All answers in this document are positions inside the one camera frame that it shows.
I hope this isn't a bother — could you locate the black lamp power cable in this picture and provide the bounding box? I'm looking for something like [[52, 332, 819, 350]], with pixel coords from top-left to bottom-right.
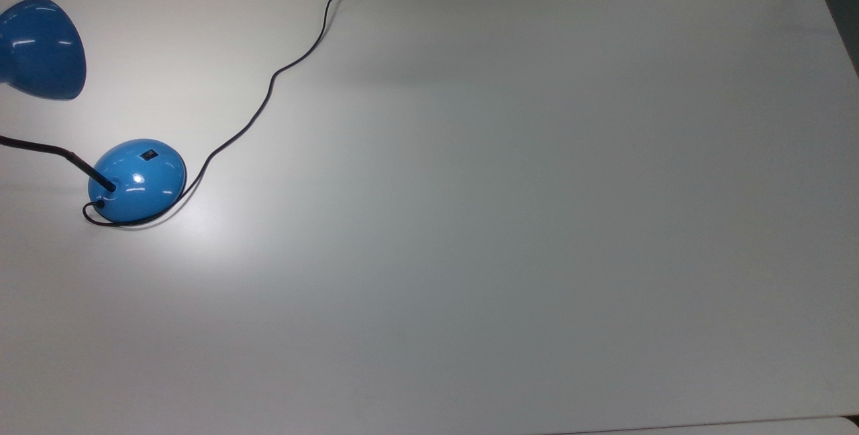
[[83, 0, 418, 227]]

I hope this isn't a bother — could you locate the blue desk lamp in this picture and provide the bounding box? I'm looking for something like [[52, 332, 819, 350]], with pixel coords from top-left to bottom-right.
[[0, 0, 188, 224]]

